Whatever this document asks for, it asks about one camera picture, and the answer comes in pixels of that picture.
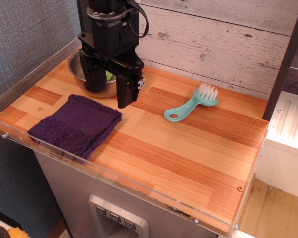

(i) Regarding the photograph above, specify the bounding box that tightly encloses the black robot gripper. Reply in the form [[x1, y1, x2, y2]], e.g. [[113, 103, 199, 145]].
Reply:
[[79, 6, 145, 109]]

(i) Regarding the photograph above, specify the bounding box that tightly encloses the teal dish brush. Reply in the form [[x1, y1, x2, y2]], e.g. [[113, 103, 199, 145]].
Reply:
[[164, 84, 219, 122]]

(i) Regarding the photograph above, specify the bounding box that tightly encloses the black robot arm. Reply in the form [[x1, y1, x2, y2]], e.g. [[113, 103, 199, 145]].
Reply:
[[79, 0, 149, 109]]

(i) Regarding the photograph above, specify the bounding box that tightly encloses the purple folded towel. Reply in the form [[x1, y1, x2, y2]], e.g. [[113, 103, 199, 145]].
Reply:
[[28, 94, 122, 159]]

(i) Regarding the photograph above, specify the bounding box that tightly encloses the green toy broccoli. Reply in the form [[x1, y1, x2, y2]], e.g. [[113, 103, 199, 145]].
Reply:
[[106, 71, 116, 82]]

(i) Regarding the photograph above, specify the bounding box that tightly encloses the stainless steel bowl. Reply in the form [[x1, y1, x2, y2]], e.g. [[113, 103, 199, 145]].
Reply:
[[68, 49, 117, 99]]

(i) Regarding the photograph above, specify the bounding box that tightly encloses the clear acrylic edge guard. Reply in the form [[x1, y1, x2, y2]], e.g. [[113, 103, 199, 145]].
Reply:
[[0, 114, 268, 238]]

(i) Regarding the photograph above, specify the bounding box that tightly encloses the grey toy fridge cabinet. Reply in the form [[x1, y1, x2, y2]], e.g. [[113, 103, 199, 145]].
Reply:
[[35, 151, 216, 238]]

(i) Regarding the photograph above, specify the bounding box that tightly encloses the yellow object bottom left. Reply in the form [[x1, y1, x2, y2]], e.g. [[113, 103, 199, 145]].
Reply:
[[7, 227, 29, 238]]

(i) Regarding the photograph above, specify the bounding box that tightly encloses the white toy sink unit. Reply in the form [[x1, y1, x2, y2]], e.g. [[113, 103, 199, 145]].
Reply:
[[255, 92, 298, 197]]

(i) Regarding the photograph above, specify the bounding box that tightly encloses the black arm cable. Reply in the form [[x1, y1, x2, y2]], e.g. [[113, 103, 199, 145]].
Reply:
[[124, 0, 149, 39]]

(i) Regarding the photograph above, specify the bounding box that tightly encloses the dark vertical frame post left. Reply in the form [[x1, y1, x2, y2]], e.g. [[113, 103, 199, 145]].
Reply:
[[76, 0, 92, 33]]

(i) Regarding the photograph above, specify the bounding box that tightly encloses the dark vertical frame post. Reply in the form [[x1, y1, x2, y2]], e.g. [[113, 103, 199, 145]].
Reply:
[[262, 17, 298, 121], [76, 0, 92, 33]]

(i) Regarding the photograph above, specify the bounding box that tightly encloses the dark vertical frame post right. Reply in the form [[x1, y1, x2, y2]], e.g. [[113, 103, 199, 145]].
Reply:
[[262, 17, 298, 121]]

